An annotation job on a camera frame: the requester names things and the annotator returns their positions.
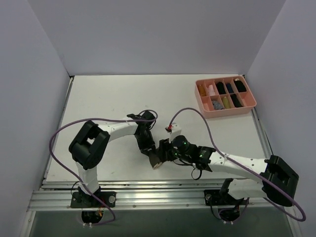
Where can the orange rolled garment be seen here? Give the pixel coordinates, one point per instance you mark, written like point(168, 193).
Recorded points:
point(201, 90)

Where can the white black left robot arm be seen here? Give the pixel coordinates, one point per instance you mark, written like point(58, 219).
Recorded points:
point(88, 146)

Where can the black white rolled garment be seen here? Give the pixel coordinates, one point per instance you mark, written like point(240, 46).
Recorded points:
point(240, 85)

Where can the dark blue rolled garment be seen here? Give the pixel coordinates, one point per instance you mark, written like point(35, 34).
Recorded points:
point(229, 88)

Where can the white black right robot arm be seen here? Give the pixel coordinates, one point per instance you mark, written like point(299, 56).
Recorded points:
point(277, 179)

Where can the pink divided storage box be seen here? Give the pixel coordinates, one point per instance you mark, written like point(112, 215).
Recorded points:
point(221, 97)

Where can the brown underwear cream waistband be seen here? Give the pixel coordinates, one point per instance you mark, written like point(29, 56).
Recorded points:
point(154, 160)

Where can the yellow rolled garment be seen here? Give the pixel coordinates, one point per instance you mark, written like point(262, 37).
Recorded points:
point(226, 103)

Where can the black rolled garment lower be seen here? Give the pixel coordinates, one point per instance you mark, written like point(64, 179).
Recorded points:
point(235, 100)

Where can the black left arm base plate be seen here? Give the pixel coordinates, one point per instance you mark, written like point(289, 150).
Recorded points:
point(83, 200)

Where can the grey patterned rolled garment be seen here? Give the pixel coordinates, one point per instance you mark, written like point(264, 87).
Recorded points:
point(217, 105)

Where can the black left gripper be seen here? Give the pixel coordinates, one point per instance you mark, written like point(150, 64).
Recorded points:
point(148, 148)

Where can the pink white rolled garment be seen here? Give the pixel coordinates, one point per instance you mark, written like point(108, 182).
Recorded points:
point(211, 90)

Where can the aluminium frame rail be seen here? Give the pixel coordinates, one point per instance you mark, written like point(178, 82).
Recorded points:
point(185, 194)

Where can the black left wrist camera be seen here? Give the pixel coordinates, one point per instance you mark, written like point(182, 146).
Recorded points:
point(149, 115)

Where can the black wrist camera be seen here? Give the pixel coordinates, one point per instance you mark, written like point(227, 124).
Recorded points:
point(149, 115)
point(183, 149)

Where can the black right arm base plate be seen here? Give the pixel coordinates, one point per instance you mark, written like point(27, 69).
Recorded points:
point(213, 197)

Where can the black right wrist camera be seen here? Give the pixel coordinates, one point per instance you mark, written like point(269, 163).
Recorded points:
point(183, 149)

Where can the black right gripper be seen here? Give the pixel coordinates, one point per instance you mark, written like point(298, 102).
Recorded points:
point(163, 149)

